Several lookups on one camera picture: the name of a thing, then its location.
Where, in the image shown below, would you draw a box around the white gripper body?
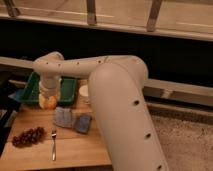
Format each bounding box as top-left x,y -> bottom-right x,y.
39,77 -> 61,97

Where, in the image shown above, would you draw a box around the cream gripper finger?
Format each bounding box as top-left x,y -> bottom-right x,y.
39,94 -> 46,109
55,91 -> 61,102

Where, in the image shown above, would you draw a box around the yellow-red apple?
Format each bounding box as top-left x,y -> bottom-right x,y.
45,96 -> 57,110

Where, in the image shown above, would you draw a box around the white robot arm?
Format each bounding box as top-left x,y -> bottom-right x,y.
33,52 -> 169,171

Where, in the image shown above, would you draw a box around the white paper cup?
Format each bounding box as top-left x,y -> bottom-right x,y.
79,85 -> 89,97

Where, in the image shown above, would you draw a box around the green plastic tray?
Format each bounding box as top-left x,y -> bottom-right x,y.
21,72 -> 77,106

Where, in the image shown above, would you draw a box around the blue object left of tray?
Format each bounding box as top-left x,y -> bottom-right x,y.
10,89 -> 24,102

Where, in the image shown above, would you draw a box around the silver fork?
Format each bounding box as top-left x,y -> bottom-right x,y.
51,130 -> 57,161

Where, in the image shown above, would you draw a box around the bunch of red grapes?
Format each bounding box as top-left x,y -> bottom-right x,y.
12,127 -> 46,148

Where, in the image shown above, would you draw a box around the blue sponge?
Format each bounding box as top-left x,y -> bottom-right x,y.
74,114 -> 92,134

